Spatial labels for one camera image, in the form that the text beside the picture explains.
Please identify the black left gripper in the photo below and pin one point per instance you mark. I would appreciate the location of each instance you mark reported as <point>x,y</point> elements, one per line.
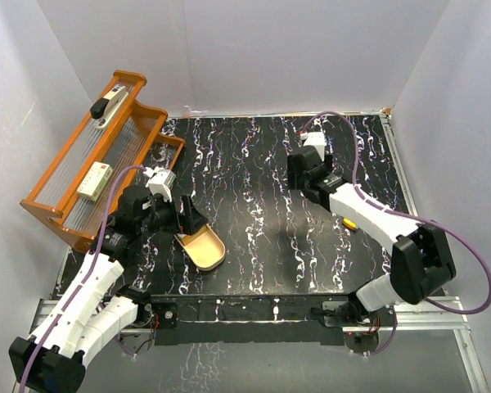
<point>190,221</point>

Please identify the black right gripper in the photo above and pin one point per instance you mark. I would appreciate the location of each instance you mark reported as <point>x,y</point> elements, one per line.
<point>295,179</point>

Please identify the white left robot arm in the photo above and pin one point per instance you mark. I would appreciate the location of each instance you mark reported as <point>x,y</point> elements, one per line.
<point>56,355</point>

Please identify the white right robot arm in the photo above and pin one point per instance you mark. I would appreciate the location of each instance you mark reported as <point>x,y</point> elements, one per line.
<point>420,259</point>

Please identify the tan oval wooden tray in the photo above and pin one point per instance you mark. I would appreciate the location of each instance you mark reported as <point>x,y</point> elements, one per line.
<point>205,249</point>

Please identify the yellow eraser block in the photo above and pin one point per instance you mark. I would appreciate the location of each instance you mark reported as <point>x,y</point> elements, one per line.
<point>350,225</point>

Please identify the white small cardboard box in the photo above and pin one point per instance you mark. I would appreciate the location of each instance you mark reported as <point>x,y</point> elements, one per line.
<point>95,181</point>

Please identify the orange wooden shelf rack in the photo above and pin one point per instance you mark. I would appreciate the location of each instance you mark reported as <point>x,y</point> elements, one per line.
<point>121,138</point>

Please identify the black and white stapler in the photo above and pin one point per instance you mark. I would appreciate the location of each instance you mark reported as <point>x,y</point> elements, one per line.
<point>105,108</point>

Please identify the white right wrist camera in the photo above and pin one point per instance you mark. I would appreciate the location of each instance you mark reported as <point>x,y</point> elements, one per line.
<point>317,140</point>

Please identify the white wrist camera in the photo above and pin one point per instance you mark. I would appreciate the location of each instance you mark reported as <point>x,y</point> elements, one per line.
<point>317,140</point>
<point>160,181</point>

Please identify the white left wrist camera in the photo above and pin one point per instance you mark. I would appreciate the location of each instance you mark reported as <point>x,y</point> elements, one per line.
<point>160,181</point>

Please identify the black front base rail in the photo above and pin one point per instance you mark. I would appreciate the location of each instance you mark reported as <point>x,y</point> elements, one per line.
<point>191,319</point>

